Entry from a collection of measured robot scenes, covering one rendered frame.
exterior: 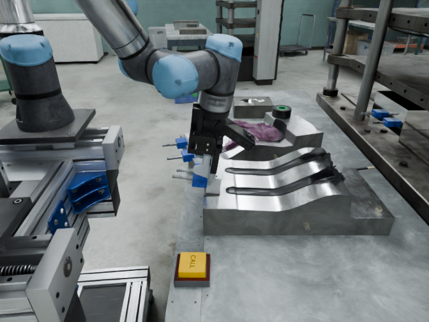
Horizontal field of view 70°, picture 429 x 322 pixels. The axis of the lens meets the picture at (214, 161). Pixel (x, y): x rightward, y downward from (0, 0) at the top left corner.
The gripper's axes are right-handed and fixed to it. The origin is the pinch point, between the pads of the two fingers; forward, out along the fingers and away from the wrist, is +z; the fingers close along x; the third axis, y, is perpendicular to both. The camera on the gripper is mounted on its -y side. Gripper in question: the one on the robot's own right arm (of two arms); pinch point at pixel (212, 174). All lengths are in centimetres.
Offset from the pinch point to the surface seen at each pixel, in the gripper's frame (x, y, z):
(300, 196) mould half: 4.8, -23.4, 0.0
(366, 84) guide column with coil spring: -80, -75, -3
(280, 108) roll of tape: -54, -29, 4
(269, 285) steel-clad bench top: 25.4, -14.6, 9.1
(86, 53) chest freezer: -580, 249, 191
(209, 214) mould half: 8.8, -0.3, 6.3
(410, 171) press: -26, -76, 9
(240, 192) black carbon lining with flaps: 0.3, -8.6, 5.1
